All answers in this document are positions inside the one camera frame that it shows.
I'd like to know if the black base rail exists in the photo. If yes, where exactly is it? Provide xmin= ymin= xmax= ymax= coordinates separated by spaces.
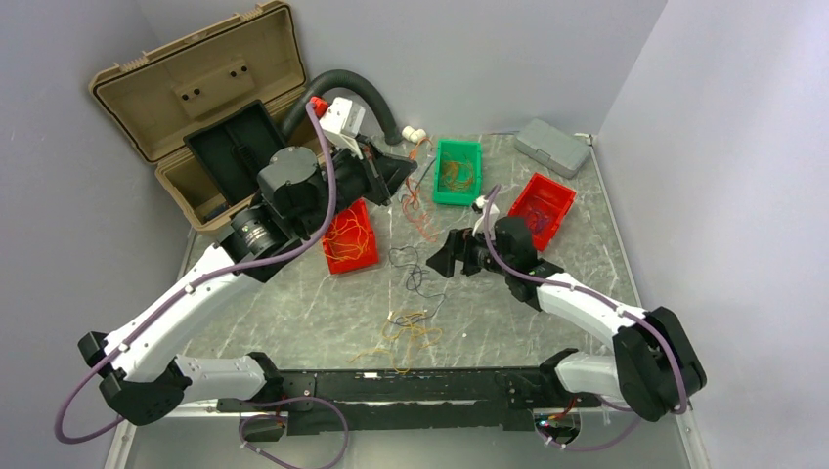
xmin=216 ymin=365 xmax=585 ymax=436

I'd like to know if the right red plastic bin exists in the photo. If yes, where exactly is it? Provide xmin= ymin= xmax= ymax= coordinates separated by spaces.
xmin=508 ymin=173 xmax=577 ymax=251

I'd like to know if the purple cable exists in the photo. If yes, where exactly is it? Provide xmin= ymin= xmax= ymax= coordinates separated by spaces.
xmin=387 ymin=244 xmax=448 ymax=319

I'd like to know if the tan plastic toolbox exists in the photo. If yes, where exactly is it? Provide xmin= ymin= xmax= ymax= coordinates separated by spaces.
xmin=88 ymin=1 xmax=309 ymax=235

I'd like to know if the green plastic bin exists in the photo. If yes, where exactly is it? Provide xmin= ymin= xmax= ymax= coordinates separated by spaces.
xmin=432 ymin=139 xmax=483 ymax=206

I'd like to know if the black corrugated hose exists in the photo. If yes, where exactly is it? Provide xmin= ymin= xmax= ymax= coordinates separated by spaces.
xmin=279 ymin=68 xmax=404 ymax=147

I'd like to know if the orange cable bundle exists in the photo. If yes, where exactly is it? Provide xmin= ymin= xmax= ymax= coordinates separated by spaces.
xmin=348 ymin=309 xmax=445 ymax=377

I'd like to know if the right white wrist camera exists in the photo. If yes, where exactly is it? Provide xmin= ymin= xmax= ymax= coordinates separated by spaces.
xmin=471 ymin=195 xmax=500 ymax=235

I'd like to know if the left red plastic bin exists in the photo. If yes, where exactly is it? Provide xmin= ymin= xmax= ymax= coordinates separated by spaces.
xmin=322 ymin=199 xmax=379 ymax=275

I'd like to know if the red plastic bin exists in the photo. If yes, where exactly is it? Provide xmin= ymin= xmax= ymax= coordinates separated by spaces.
xmin=508 ymin=173 xmax=577 ymax=251
xmin=322 ymin=199 xmax=379 ymax=275

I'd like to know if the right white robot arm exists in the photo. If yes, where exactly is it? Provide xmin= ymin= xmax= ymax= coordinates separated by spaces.
xmin=426 ymin=217 xmax=708 ymax=422

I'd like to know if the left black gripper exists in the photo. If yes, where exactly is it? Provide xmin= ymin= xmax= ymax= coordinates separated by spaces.
xmin=296 ymin=133 xmax=417 ymax=237

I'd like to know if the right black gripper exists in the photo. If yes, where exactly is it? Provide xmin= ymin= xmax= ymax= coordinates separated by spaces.
xmin=426 ymin=222 xmax=513 ymax=278

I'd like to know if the white pipe fitting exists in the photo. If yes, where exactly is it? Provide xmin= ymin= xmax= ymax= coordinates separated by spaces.
xmin=401 ymin=126 xmax=427 ymax=144

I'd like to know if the grey plastic case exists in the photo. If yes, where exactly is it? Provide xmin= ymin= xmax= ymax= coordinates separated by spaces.
xmin=514 ymin=119 xmax=590 ymax=179

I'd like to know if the yellow cable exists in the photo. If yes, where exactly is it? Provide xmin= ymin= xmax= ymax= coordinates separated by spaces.
xmin=324 ymin=216 xmax=373 ymax=264

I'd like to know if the black toolbox tray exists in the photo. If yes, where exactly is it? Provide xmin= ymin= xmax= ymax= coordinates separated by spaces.
xmin=184 ymin=100 xmax=287 ymax=205

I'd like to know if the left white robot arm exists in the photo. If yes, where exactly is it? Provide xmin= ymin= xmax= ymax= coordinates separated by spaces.
xmin=78 ymin=137 xmax=416 ymax=425

